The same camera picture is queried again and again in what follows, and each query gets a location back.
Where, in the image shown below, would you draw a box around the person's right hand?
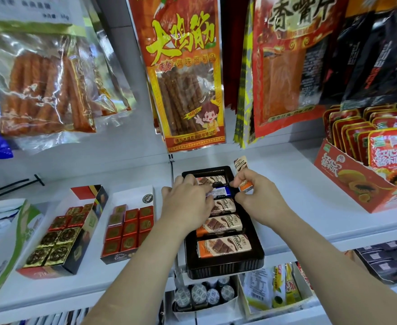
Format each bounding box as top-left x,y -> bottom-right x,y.
230,168 -> 289,231

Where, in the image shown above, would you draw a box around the person's left hand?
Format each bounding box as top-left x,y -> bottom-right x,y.
160,174 -> 216,236

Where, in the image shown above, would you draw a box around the blue chocolate bar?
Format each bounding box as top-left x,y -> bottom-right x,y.
207,185 -> 233,200

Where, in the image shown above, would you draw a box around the orange white chocolate bar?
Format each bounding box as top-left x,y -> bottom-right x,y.
234,156 -> 255,194
196,175 -> 226,186
211,198 -> 236,216
196,214 -> 243,237
197,234 -> 252,258

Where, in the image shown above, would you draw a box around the person's right forearm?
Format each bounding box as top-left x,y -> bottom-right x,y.
269,210 -> 397,325

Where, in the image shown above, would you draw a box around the person's left forearm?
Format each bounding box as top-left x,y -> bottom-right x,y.
82,223 -> 199,325

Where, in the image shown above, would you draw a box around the white box of chocolates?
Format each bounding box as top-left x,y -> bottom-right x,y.
100,186 -> 155,265

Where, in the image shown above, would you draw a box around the white store shelf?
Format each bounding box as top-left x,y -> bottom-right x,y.
0,138 -> 397,325

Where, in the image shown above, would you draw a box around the black plastic display tray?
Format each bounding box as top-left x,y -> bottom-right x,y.
181,166 -> 265,280

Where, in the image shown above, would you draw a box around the group of red chocolate squares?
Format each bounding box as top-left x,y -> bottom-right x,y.
102,204 -> 154,257

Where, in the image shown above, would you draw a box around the white box of green packets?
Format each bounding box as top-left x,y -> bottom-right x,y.
238,262 -> 315,320

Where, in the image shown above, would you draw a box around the bundle of yellow striped packets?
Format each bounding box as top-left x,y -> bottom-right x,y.
233,0 -> 257,149

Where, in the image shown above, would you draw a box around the group of foil lidded bottles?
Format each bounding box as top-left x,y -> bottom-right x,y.
173,276 -> 236,309

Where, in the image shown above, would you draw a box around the red papaya print display box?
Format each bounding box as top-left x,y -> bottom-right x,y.
313,138 -> 397,214

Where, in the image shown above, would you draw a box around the orange packet with cartoon figure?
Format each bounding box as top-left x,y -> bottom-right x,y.
127,0 -> 227,153

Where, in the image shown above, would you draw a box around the black red chocolate box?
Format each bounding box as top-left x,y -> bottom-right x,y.
16,185 -> 109,280

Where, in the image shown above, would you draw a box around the red packet of spicy sheets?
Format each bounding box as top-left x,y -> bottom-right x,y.
252,0 -> 349,138

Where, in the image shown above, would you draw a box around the group of gold chocolate squares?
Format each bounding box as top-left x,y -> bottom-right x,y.
24,204 -> 94,267

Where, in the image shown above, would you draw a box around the row of red snack packets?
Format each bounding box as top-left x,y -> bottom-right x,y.
323,104 -> 397,186

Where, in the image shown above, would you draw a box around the box of black packets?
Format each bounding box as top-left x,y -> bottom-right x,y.
345,237 -> 397,285

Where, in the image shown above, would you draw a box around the clear packet of spicy sticks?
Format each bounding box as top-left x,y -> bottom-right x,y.
0,19 -> 136,147

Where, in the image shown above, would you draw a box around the black metal display hook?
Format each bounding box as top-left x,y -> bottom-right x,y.
0,174 -> 45,203

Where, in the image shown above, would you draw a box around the black hanging snack packets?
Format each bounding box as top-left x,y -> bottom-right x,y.
320,0 -> 397,110

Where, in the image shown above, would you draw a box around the white green cardboard box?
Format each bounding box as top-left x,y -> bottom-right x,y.
0,199 -> 47,309

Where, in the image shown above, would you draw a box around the white label hanging packet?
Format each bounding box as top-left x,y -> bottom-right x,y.
0,0 -> 85,25

